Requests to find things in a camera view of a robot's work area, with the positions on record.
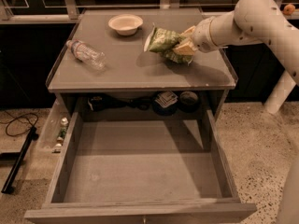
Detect grey cabinet with counter top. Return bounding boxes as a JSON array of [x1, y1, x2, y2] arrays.
[[47, 8, 237, 113]]

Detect small bottle in bin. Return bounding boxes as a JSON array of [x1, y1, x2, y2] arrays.
[[57, 118, 68, 144]]

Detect clear plastic bin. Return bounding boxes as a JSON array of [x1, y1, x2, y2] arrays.
[[37, 101, 71, 153]]

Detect white paper bowl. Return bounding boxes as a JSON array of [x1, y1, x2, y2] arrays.
[[108, 14, 143, 36]]

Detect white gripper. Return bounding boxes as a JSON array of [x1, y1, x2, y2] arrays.
[[173, 17, 219, 56]]

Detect orange round object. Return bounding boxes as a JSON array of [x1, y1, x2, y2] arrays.
[[283, 4, 295, 15]]

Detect black object under counter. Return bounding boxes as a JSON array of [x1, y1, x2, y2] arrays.
[[87, 93, 152, 111]]

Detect black metal stand bar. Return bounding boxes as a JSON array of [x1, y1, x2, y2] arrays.
[[1, 127, 38, 194]]

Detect stack of packets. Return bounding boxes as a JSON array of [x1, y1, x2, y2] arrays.
[[155, 91, 178, 108]]

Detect black cable on floor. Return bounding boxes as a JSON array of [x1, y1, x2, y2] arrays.
[[0, 109, 40, 138]]

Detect black round container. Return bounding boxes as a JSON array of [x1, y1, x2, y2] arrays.
[[178, 91, 199, 113]]

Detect open grey top drawer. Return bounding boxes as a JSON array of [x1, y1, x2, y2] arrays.
[[25, 108, 256, 224]]

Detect clear plastic water bottle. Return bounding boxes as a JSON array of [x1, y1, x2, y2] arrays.
[[66, 40, 106, 71]]

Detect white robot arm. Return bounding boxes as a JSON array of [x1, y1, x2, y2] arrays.
[[185, 0, 299, 224]]

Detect green jalapeno chip bag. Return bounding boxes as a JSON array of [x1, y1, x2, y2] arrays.
[[144, 26, 192, 64]]

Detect metal railing frame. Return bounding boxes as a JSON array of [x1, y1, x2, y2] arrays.
[[0, 0, 299, 25]]

